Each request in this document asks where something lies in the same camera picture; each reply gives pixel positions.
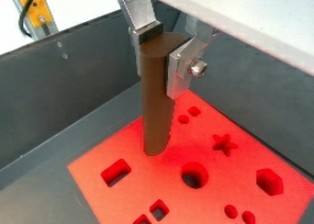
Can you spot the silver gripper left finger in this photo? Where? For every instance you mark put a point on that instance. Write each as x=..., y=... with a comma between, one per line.
x=143, y=24

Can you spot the brown oval peg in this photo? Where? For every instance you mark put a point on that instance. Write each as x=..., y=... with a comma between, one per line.
x=156, y=104

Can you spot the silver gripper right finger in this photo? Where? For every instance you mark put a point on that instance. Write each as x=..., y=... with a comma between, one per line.
x=184, y=59

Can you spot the yellow aluminium frame post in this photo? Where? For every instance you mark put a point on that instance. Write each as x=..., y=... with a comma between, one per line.
x=36, y=23

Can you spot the red shape sorting board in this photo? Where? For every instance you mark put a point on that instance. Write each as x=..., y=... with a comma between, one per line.
x=215, y=177

